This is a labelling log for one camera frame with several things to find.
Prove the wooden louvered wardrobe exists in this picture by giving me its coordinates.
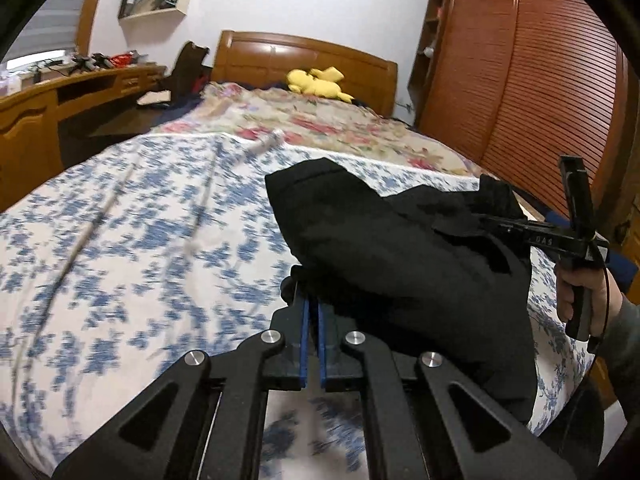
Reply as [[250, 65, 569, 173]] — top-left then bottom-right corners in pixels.
[[407, 0, 640, 223]]

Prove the wooden desk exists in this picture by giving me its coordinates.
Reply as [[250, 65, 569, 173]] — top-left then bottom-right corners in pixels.
[[0, 62, 168, 213]]

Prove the yellow plush toy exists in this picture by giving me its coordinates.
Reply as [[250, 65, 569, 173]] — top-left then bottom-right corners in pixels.
[[286, 66, 355, 105]]

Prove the red floral quilt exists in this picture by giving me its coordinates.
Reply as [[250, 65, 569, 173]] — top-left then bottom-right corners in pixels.
[[150, 81, 485, 179]]

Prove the dark wooden chair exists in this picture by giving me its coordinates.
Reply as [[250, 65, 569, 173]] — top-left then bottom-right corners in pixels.
[[164, 40, 211, 107]]

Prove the grey window blind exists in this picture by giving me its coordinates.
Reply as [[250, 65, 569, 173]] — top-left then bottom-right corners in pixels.
[[5, 0, 101, 73]]

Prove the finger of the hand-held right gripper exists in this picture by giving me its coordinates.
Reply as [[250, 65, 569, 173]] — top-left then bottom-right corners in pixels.
[[474, 211, 532, 242]]

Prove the person's right forearm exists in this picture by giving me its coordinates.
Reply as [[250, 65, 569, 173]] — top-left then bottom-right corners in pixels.
[[597, 294, 640, 413]]

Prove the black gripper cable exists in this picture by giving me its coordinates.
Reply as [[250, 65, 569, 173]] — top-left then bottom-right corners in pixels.
[[588, 232, 613, 353]]

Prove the black coat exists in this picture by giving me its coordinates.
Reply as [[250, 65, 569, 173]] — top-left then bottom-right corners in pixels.
[[265, 157, 540, 423]]

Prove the wooden headboard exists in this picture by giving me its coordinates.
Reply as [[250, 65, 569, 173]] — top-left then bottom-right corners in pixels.
[[212, 30, 399, 117]]

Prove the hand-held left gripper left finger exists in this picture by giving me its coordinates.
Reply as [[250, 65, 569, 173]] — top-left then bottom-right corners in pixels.
[[52, 265, 311, 480]]

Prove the blue floral bed sheet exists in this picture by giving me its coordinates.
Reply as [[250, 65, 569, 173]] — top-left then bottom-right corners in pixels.
[[0, 132, 585, 480]]

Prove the person's right hand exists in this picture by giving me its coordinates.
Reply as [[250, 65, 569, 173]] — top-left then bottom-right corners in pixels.
[[554, 259, 625, 339]]

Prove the blue cloth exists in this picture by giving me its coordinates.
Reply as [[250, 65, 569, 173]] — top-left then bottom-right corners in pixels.
[[607, 247, 639, 284]]

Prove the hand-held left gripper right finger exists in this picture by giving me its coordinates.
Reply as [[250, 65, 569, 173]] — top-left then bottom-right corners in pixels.
[[317, 295, 578, 480]]

